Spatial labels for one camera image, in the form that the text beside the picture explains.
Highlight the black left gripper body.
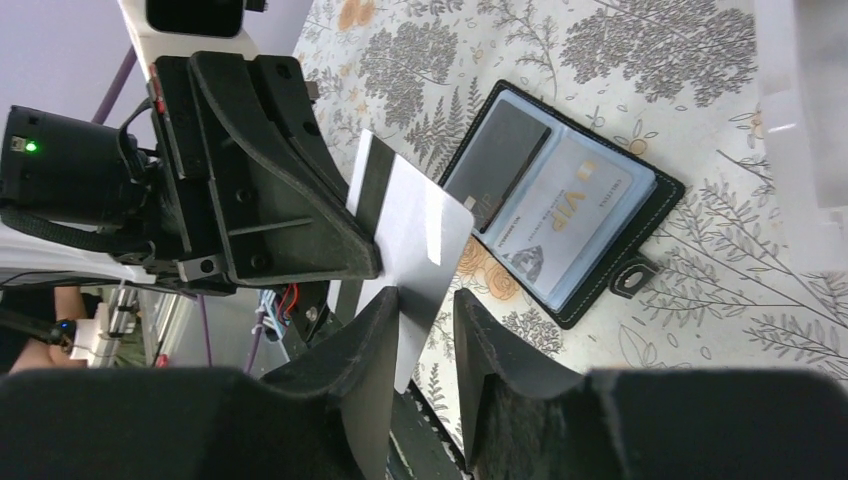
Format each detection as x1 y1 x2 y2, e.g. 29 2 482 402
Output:
0 51 346 296

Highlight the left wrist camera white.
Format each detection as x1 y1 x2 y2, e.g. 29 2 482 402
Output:
118 0 259 80

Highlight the white VIP card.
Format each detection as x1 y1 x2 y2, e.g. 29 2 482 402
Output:
491 135 655 308

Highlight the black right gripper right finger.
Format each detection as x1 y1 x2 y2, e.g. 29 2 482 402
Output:
453 289 847 479

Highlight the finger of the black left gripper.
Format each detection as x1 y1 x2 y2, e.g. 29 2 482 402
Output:
188 51 380 287

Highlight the white plastic card box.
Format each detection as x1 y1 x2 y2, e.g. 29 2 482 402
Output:
754 1 847 273

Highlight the silver card magnetic stripe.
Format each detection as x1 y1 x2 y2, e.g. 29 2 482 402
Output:
327 130 473 392

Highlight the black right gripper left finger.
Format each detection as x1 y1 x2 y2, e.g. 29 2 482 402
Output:
1 287 399 479

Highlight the black leather card holder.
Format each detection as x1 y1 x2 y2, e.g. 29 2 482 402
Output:
440 80 685 330

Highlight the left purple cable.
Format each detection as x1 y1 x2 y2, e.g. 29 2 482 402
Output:
91 46 140 126

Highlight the person forearm in background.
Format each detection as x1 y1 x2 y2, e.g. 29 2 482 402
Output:
1 286 101 375

